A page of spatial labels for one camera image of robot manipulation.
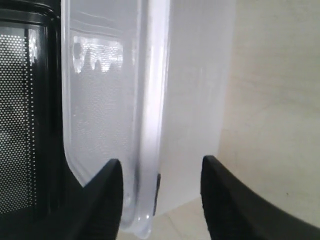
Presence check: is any white microwave door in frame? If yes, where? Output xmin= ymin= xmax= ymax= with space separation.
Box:
xmin=0 ymin=0 xmax=67 ymax=240

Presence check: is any translucent plastic food container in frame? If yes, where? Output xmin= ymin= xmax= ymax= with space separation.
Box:
xmin=61 ymin=0 xmax=236 ymax=239

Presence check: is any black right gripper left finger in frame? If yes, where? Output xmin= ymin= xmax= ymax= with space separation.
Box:
xmin=0 ymin=159 xmax=123 ymax=240

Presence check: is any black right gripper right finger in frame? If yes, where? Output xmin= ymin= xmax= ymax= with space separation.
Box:
xmin=200 ymin=155 xmax=320 ymax=240

